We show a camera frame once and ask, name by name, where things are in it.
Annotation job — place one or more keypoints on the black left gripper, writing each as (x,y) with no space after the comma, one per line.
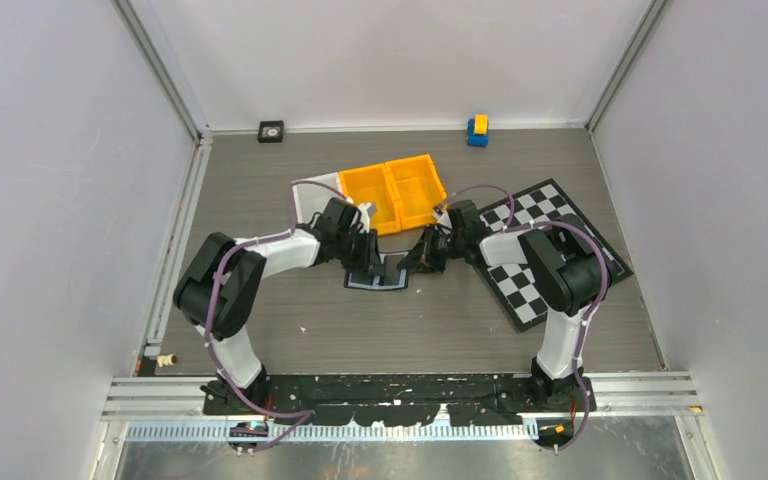
(369,256)

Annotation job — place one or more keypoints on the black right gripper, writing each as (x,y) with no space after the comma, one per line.
(422,259)

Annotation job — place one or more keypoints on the dark grey credit card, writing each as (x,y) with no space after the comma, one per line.
(395,277)

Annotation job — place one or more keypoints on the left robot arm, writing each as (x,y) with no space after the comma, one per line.
(217,292)

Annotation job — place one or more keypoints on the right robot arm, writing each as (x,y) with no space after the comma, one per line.
(560,355)

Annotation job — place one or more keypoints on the orange plastic bin right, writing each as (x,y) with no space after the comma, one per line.
(418,188)

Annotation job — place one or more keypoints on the orange plastic bin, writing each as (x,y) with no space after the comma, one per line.
(376,184)
(418,188)

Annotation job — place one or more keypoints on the orange plastic bin left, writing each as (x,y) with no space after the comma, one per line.
(376,184)

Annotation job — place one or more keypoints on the white plastic bin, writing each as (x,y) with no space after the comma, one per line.
(312,194)

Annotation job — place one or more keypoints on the blue toy car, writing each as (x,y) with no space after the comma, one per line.
(473,138)

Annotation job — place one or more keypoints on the yellow toy block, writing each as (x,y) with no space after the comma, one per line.
(480,124)

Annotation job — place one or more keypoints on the small black square box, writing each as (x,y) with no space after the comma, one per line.
(271,131)

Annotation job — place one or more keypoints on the small beige plastic piece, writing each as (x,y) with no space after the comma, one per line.
(164,361)

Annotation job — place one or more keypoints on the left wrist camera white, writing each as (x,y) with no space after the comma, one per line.
(366,210)

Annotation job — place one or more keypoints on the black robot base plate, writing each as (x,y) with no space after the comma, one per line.
(402,400)

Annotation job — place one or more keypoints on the aluminium frame rail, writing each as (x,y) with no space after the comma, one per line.
(180,408)

